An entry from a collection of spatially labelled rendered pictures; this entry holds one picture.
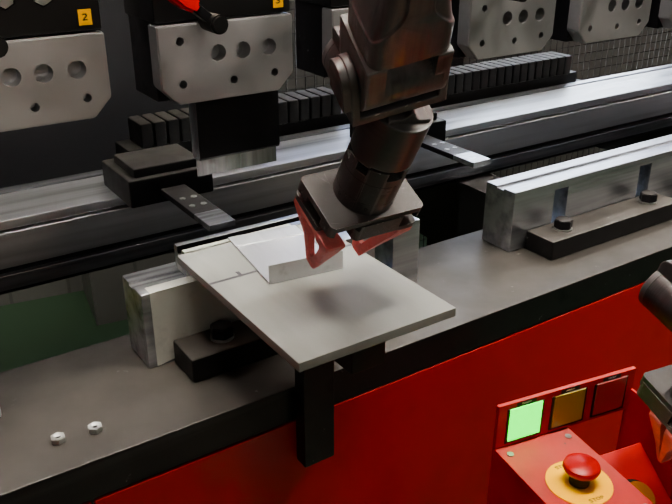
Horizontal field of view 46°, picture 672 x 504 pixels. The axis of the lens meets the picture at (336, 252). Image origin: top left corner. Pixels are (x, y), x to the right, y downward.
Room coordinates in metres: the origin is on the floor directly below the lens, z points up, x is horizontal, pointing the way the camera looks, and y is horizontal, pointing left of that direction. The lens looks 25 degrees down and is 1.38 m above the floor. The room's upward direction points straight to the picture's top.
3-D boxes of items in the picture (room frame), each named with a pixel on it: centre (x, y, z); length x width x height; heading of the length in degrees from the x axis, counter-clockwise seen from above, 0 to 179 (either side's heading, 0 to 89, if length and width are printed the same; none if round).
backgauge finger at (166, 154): (0.99, 0.21, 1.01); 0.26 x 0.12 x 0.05; 34
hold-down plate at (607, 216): (1.15, -0.42, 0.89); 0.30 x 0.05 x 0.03; 124
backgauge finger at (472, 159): (1.23, -0.14, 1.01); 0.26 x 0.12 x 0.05; 34
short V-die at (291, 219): (0.88, 0.10, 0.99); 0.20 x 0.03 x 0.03; 124
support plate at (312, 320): (0.74, 0.03, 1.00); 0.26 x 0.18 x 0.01; 34
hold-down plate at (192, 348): (0.84, 0.05, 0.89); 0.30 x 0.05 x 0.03; 124
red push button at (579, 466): (0.68, -0.27, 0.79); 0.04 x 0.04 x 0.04
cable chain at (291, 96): (1.31, 0.16, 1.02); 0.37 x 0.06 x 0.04; 124
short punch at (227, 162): (0.86, 0.11, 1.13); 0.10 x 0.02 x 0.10; 124
